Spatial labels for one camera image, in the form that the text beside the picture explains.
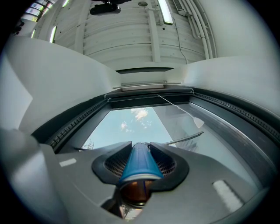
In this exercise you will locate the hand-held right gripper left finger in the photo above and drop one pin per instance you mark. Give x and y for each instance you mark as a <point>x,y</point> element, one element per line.
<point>65,186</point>

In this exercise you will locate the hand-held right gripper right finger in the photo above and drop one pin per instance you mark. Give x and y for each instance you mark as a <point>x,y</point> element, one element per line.
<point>197,186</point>

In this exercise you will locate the window glass pane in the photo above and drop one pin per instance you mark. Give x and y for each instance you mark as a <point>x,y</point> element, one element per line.
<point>122,131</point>

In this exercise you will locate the long ceiling light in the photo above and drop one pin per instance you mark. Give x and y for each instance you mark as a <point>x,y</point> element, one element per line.
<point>53,34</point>
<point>33,33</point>
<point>65,3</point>
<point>165,11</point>

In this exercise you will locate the white ceiling pipes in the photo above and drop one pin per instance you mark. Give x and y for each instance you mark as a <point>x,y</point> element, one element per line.
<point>203,32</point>

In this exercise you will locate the high row of windows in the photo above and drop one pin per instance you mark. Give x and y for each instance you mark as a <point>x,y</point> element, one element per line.
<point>38,9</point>

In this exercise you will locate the black ceiling-mounted device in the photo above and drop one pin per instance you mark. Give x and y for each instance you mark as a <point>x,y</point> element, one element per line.
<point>105,9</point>

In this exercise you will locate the ceiling air vent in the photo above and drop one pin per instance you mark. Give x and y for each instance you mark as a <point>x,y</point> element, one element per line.
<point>178,4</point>

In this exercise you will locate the round ceiling detector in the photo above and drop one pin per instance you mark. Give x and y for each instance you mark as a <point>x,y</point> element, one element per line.
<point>142,3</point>

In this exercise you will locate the dark grey window frame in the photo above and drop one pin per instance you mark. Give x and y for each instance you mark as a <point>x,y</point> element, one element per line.
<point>240,113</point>

